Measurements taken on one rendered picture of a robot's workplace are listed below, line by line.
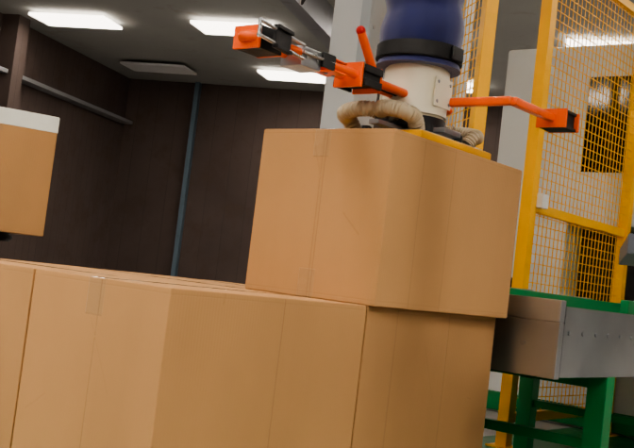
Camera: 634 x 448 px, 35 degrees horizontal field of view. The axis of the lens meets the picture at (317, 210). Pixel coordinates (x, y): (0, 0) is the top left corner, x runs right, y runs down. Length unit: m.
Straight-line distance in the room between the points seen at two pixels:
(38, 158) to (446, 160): 1.53
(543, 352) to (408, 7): 0.97
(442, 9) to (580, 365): 1.05
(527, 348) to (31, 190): 1.68
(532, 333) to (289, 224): 0.77
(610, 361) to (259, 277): 1.15
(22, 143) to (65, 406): 1.58
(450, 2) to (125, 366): 1.29
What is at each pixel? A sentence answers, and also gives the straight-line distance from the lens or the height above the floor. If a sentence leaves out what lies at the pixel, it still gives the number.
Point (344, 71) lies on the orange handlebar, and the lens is 2.33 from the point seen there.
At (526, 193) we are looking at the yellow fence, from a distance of 4.21.
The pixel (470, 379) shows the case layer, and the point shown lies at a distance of 2.65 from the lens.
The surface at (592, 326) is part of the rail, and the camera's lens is 2.92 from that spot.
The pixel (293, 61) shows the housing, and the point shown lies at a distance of 2.22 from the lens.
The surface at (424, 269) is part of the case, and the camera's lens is 2.36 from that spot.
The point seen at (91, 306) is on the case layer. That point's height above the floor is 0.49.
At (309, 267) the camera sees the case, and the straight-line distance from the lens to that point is 2.34.
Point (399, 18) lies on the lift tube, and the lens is 2.58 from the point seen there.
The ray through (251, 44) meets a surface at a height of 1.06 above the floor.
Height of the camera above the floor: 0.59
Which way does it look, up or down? 4 degrees up
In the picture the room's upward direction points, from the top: 7 degrees clockwise
